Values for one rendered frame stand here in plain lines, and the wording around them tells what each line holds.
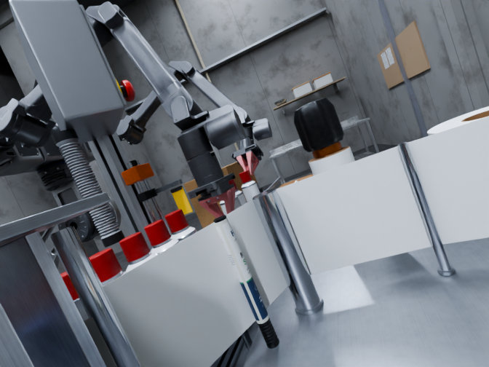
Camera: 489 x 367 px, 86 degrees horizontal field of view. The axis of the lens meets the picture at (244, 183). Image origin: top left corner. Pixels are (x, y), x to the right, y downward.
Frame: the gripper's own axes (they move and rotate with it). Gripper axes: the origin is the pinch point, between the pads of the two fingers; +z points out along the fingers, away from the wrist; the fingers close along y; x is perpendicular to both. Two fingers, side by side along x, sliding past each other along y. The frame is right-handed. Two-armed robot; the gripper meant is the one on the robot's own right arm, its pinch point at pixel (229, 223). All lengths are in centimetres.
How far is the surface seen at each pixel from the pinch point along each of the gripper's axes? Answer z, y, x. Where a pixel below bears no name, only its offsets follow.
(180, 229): -3.6, -8.7, 4.7
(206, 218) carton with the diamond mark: 8, 59, 42
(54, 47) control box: -38.0, -13.7, 8.7
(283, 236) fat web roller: 1.5, -11.8, -13.6
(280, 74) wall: -204, 793, 67
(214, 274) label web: 1.1, -19.7, -5.8
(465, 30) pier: -47, 333, -184
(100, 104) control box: -28.1, -11.4, 7.2
